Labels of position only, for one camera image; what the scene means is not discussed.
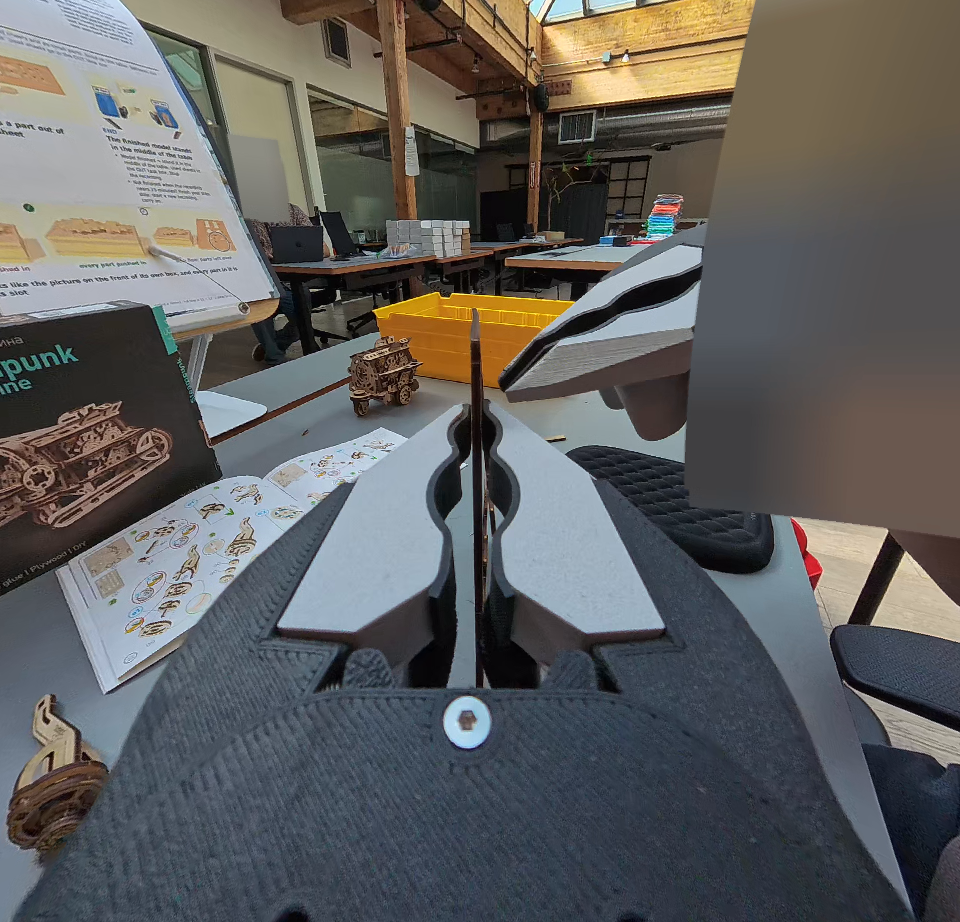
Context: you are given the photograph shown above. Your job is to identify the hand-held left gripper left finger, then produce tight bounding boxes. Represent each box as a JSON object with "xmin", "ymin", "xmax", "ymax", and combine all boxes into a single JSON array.
[{"xmin": 276, "ymin": 405, "xmax": 469, "ymax": 688}]

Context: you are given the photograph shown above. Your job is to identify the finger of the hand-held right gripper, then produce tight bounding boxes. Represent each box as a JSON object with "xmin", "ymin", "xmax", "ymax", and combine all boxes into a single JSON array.
[
  {"xmin": 523, "ymin": 221, "xmax": 708, "ymax": 357},
  {"xmin": 497, "ymin": 291, "xmax": 705, "ymax": 443}
]

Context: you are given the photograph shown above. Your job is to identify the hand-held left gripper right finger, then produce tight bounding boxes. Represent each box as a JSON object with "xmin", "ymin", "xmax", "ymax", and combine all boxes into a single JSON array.
[{"xmin": 480, "ymin": 400, "xmax": 669, "ymax": 688}]

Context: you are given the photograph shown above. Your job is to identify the plywood parts sheet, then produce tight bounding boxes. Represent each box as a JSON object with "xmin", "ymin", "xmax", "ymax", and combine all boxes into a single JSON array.
[{"xmin": 465, "ymin": 307, "xmax": 500, "ymax": 689}]

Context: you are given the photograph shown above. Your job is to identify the wooden vehicle model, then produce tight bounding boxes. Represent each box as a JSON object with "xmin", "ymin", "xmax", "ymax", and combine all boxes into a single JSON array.
[{"xmin": 347, "ymin": 335, "xmax": 423, "ymax": 418}]

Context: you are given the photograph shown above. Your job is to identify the dark model kit box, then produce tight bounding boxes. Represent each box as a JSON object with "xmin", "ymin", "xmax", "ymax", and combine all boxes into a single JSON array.
[{"xmin": 0, "ymin": 301, "xmax": 225, "ymax": 597}]

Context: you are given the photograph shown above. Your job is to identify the stack of coloured trays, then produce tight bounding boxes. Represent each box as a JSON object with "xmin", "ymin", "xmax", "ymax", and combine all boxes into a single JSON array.
[{"xmin": 645, "ymin": 193, "xmax": 685, "ymax": 242}]

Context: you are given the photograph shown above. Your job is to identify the wooden-edged desk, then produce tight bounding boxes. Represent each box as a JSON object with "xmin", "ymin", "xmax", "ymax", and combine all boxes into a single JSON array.
[
  {"xmin": 271, "ymin": 253, "xmax": 496, "ymax": 353},
  {"xmin": 504, "ymin": 243, "xmax": 654, "ymax": 301}
]

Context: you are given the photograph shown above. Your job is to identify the black wrist rest pad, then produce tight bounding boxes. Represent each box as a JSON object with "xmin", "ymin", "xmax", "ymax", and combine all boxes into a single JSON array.
[{"xmin": 566, "ymin": 444, "xmax": 776, "ymax": 574}]

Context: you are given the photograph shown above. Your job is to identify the indoor plant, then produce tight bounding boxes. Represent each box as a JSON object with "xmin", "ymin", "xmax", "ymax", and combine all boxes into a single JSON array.
[{"xmin": 540, "ymin": 159, "xmax": 605, "ymax": 226}]

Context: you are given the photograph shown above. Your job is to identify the instruction booklet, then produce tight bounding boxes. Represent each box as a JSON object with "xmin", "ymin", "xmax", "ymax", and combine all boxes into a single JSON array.
[{"xmin": 56, "ymin": 427, "xmax": 410, "ymax": 694}]

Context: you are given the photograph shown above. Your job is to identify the yellow plastic bin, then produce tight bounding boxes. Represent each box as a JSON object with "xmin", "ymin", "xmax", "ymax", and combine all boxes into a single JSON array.
[{"xmin": 372, "ymin": 292, "xmax": 577, "ymax": 389}]

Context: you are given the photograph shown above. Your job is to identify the stack of white boxes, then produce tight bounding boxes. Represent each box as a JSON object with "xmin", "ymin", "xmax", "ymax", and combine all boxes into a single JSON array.
[{"xmin": 386, "ymin": 219, "xmax": 472, "ymax": 257}]

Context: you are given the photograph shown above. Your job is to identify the red bin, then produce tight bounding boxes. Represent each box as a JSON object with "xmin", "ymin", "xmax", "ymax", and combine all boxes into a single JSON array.
[{"xmin": 791, "ymin": 517, "xmax": 824, "ymax": 589}]

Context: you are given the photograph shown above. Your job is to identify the wooden pillar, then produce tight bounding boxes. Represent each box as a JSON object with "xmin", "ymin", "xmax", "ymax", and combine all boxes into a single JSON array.
[{"xmin": 375, "ymin": 0, "xmax": 418, "ymax": 222}]

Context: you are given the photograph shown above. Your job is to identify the black laptop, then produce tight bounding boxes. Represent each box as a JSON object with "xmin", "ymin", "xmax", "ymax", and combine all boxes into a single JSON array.
[{"xmin": 270, "ymin": 225, "xmax": 325, "ymax": 265}]

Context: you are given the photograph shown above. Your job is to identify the black office chair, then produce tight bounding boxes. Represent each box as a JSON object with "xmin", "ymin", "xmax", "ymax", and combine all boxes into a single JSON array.
[{"xmin": 831, "ymin": 624, "xmax": 960, "ymax": 732}]

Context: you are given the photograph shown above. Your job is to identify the small wooden gear assembly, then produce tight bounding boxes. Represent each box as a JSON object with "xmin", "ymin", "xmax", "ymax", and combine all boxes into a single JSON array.
[{"xmin": 6, "ymin": 693, "xmax": 110, "ymax": 856}]

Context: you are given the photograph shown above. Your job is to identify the person's dark trousers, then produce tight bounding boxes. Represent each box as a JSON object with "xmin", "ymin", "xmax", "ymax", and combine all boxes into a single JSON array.
[{"xmin": 862, "ymin": 742, "xmax": 960, "ymax": 922}]

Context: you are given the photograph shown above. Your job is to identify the instruction board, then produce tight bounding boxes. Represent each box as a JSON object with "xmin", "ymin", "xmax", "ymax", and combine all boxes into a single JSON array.
[{"xmin": 0, "ymin": 0, "xmax": 282, "ymax": 334}]

